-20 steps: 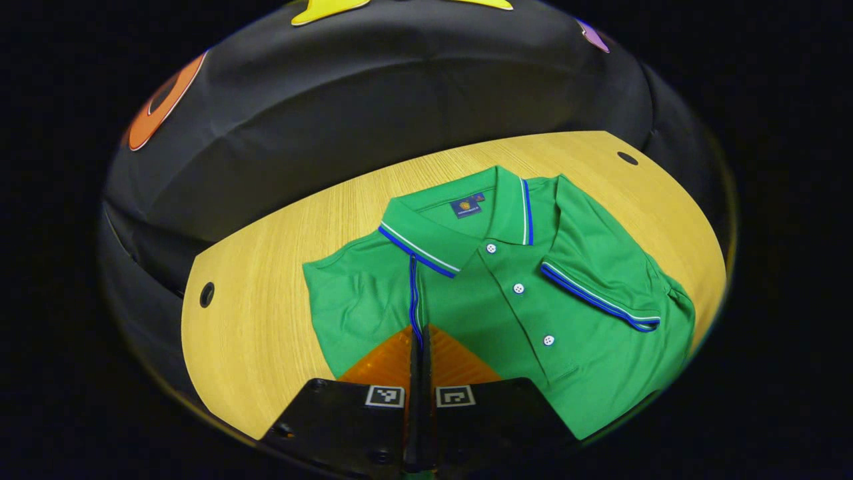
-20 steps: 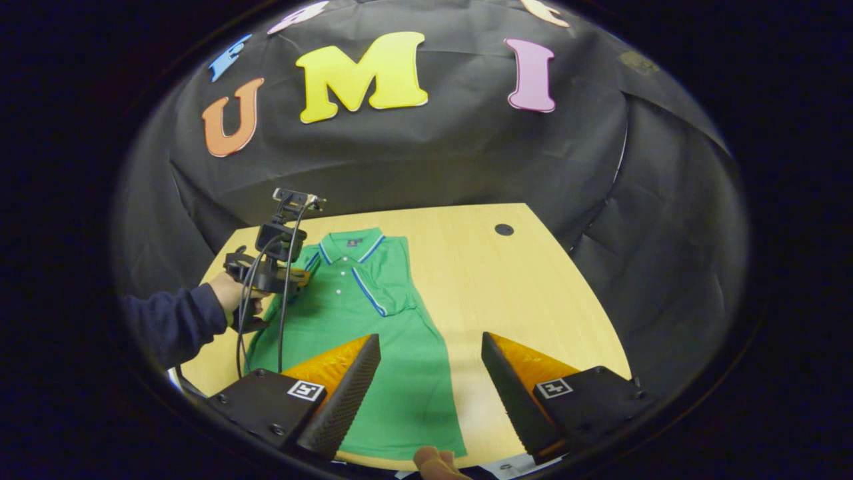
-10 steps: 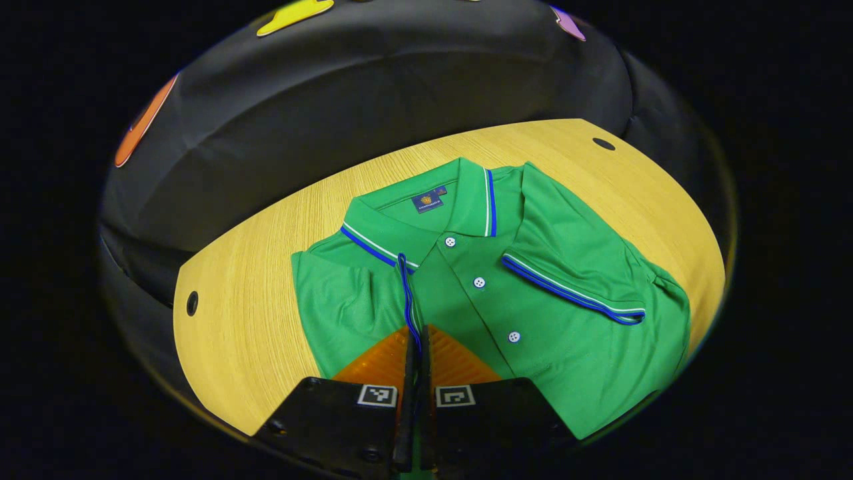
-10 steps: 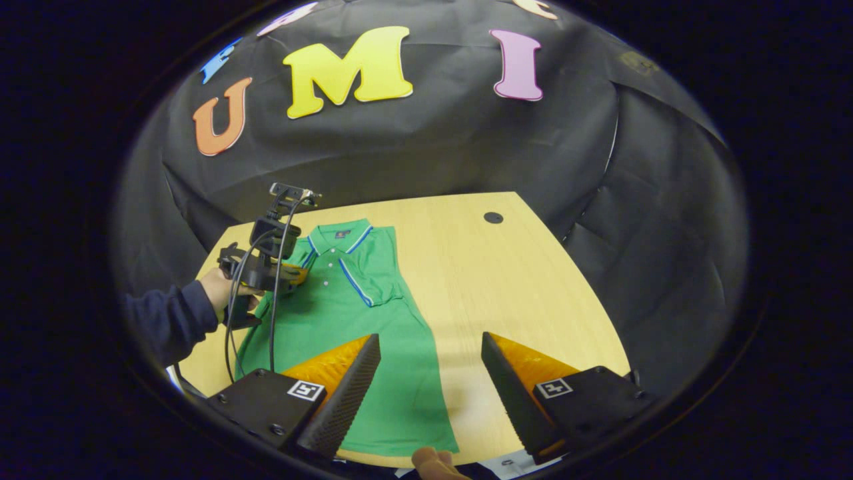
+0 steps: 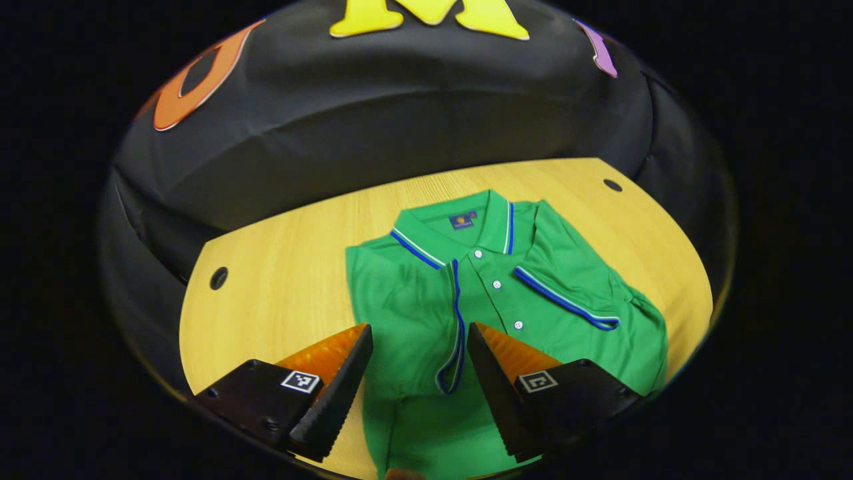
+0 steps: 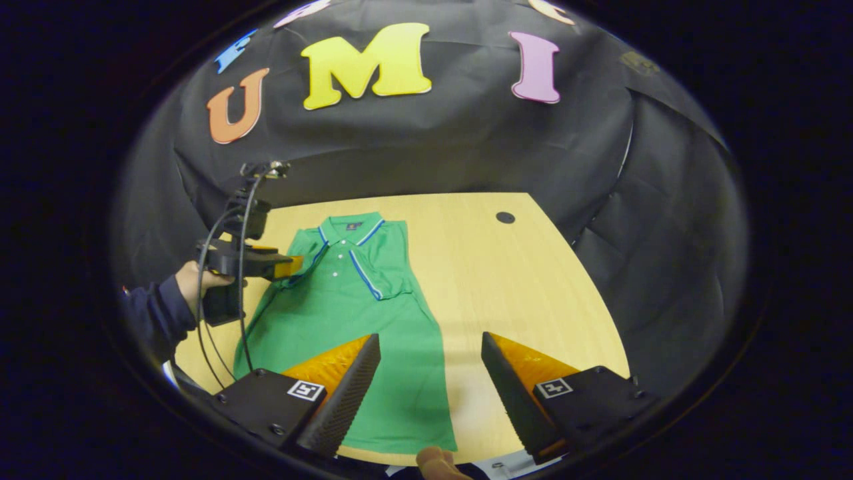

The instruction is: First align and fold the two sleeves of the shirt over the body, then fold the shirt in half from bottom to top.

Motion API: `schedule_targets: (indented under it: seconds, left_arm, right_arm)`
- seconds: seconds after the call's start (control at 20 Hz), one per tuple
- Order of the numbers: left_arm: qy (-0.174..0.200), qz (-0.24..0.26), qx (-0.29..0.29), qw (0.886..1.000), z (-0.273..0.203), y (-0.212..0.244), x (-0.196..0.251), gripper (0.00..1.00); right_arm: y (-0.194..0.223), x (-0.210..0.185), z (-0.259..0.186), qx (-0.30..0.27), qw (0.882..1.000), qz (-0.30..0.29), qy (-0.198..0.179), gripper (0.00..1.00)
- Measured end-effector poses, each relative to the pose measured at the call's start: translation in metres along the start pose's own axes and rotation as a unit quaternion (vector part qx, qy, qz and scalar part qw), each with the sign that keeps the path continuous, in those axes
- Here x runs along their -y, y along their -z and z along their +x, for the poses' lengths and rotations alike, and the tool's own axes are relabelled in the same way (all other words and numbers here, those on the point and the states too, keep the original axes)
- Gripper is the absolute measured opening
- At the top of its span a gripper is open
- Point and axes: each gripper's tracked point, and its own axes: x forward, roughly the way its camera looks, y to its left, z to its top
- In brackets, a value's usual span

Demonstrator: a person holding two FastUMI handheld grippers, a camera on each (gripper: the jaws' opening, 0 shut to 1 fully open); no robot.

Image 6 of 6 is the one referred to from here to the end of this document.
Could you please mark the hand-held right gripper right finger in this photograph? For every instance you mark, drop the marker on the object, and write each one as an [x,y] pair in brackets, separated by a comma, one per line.
[516,400]

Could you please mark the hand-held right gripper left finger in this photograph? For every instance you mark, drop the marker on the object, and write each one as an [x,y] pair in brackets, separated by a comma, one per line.
[346,400]

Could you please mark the green T-shirt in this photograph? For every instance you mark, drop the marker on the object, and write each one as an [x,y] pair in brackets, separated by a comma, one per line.
[320,313]

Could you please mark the black backdrop cloth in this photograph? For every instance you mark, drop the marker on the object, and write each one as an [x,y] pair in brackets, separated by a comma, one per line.
[466,146]

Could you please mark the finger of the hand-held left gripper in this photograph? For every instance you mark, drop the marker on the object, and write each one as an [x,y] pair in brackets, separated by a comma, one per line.
[288,266]

